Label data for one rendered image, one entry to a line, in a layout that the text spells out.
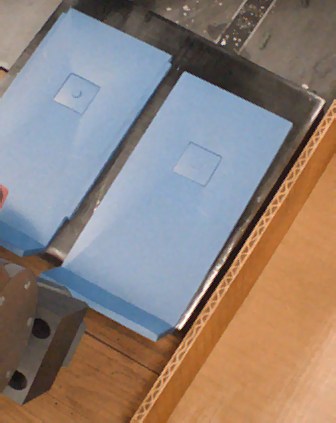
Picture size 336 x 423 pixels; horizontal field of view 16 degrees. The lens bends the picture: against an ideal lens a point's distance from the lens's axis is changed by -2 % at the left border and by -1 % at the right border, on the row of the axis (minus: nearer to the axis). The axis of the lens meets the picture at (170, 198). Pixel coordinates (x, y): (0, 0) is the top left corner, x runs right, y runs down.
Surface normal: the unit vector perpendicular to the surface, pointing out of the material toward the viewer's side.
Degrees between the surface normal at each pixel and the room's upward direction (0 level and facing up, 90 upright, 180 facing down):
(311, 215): 0
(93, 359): 0
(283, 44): 0
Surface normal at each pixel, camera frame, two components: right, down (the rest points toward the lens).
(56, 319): -0.27, 0.06
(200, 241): -0.04, -0.40
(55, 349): 0.87, 0.45
